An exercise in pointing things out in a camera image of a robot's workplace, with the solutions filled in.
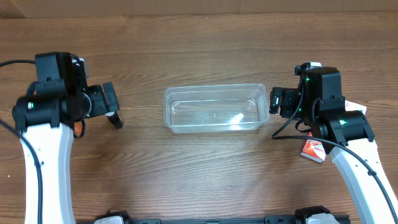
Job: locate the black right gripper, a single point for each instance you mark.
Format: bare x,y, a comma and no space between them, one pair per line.
277,100

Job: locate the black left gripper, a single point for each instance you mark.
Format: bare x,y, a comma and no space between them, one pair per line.
110,98

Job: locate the black bottle white cap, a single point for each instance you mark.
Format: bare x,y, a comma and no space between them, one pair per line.
115,119

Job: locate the orange bottle white cap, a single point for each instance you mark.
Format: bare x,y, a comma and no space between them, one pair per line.
79,129

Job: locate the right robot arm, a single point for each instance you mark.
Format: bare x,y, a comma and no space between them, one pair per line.
346,136

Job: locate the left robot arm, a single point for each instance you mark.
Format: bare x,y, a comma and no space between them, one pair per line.
45,120

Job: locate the clear plastic container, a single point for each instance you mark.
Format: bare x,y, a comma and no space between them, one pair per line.
216,108

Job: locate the red and white box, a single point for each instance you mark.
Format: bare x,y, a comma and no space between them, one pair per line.
313,150

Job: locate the white Hansaplast box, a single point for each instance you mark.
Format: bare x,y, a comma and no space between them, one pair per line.
352,106

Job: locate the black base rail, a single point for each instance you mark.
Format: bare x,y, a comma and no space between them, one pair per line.
314,214

